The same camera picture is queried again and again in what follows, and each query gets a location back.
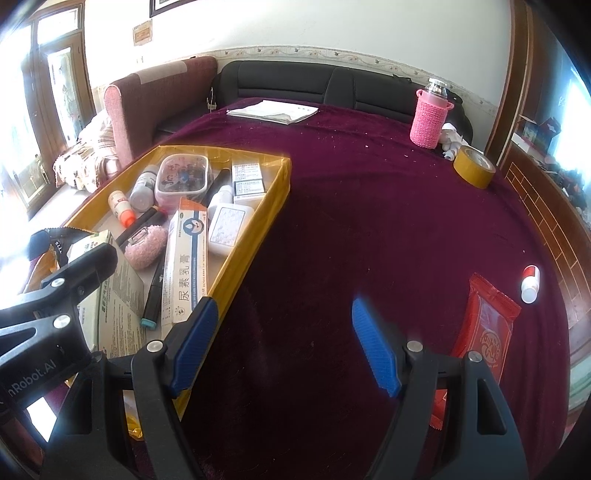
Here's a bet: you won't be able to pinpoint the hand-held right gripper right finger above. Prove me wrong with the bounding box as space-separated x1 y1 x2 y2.
352 298 529 480

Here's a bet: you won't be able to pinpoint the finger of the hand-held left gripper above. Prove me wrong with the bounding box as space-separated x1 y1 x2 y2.
0 243 119 365

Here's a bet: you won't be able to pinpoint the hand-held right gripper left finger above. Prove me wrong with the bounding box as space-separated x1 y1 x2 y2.
39 298 219 480

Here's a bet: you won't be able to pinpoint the small green white box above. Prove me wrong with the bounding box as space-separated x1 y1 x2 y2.
67 231 115 264

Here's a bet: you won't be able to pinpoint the large cream medicine box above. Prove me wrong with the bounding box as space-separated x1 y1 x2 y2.
78 263 146 356

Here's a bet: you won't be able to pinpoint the red packet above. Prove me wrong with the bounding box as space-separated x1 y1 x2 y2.
429 272 522 430

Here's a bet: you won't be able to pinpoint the white bottle with printed label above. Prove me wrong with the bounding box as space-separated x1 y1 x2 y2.
207 203 256 257

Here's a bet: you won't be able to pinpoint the grey tube with white cap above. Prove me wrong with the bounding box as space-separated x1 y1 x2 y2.
129 166 160 212

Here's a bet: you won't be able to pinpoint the yellow cardboard tray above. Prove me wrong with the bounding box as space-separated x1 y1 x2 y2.
34 144 293 439

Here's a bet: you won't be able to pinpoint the black marker with blue end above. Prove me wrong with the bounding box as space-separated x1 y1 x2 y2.
140 261 166 330

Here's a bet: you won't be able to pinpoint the white blue ointment box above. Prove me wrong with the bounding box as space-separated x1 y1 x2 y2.
159 198 209 326

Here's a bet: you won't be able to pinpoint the pink fluffy pocket mirror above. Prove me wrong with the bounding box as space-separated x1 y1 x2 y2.
124 225 169 269

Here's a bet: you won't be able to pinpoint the black marker with yellow end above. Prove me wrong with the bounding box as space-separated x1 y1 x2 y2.
115 208 168 247

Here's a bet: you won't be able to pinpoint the small bottle with orange cap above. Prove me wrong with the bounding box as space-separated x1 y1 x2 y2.
107 190 138 228

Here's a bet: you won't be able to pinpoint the burgundy blanket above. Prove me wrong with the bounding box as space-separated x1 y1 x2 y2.
46 97 573 480

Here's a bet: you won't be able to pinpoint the striped cloth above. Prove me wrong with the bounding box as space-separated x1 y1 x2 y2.
52 111 121 192

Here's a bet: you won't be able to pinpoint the clear cartoon print plastic box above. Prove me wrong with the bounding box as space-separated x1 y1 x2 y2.
154 154 211 208

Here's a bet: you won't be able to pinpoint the green-bordered medicine box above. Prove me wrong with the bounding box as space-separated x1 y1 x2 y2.
232 179 267 205

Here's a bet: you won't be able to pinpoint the black marker with white end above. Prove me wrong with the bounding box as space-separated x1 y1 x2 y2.
198 168 232 206

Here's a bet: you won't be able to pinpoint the small white red-capped bottle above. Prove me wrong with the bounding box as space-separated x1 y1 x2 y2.
521 265 541 304

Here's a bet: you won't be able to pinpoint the white medicine box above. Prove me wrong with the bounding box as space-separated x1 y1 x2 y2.
231 161 265 182

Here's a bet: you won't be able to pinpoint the wooden framed window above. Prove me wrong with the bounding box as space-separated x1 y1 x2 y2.
0 4 98 217

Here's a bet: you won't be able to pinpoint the maroon fabric sofa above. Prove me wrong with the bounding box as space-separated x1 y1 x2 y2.
102 55 219 178

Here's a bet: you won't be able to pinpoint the yellow tape roll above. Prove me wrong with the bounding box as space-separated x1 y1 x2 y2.
453 145 497 190

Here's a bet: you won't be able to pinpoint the crumpled white tissue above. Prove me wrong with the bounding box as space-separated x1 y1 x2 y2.
438 122 464 160

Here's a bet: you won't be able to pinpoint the wooden brick pattern cabinet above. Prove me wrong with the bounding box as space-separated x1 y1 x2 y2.
482 0 591 333

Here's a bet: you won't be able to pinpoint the pink knitted bottle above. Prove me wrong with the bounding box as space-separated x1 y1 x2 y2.
409 78 455 149

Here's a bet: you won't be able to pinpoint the black bag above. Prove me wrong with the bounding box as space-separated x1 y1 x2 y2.
445 92 475 139

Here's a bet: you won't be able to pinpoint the folded white papers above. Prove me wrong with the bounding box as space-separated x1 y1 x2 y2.
226 99 319 126

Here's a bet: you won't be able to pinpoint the clutter on cabinet shelf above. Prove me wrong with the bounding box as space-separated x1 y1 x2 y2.
512 115 591 217

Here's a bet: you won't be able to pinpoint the black leather sofa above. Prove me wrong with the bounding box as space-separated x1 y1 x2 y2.
154 60 474 144

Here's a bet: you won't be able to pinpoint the black strap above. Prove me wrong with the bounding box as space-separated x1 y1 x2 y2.
28 228 63 259

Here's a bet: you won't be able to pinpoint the framed wall picture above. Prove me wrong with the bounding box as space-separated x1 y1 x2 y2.
148 0 195 18

